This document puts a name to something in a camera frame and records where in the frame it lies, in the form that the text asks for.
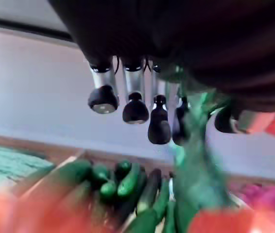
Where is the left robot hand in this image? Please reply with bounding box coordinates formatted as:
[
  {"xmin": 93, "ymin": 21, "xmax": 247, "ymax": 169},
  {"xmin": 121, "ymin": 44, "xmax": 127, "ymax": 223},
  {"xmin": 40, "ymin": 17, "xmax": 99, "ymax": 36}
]
[{"xmin": 47, "ymin": 0, "xmax": 275, "ymax": 146}]

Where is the dark green cucumber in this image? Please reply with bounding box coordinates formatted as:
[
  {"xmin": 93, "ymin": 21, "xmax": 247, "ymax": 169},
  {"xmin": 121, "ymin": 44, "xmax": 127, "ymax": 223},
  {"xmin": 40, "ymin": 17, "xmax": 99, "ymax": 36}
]
[
  {"xmin": 52, "ymin": 160, "xmax": 92, "ymax": 192},
  {"xmin": 115, "ymin": 160, "xmax": 131, "ymax": 175},
  {"xmin": 100, "ymin": 182, "xmax": 118, "ymax": 201},
  {"xmin": 152, "ymin": 179, "xmax": 170, "ymax": 219},
  {"xmin": 137, "ymin": 168, "xmax": 162, "ymax": 214},
  {"xmin": 117, "ymin": 162, "xmax": 140, "ymax": 197},
  {"xmin": 91, "ymin": 165, "xmax": 109, "ymax": 185}
]

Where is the black wall rail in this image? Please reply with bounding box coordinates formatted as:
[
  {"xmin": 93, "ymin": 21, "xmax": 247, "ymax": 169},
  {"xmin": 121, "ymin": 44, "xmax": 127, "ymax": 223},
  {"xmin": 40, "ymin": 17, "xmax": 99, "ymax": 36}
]
[{"xmin": 0, "ymin": 16, "xmax": 76, "ymax": 42}]

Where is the orange plastic carrot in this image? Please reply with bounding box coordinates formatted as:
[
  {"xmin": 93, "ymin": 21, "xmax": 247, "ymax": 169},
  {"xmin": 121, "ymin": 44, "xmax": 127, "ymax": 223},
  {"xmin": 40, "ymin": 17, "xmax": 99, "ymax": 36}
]
[
  {"xmin": 188, "ymin": 208, "xmax": 275, "ymax": 233},
  {"xmin": 0, "ymin": 189, "xmax": 92, "ymax": 233}
]

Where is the purple plastic vegetable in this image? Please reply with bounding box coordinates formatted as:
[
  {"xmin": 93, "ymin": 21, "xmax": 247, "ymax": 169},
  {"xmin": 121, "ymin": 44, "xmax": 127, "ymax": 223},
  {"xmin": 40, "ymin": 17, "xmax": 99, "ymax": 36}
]
[{"xmin": 234, "ymin": 183, "xmax": 275, "ymax": 219}]

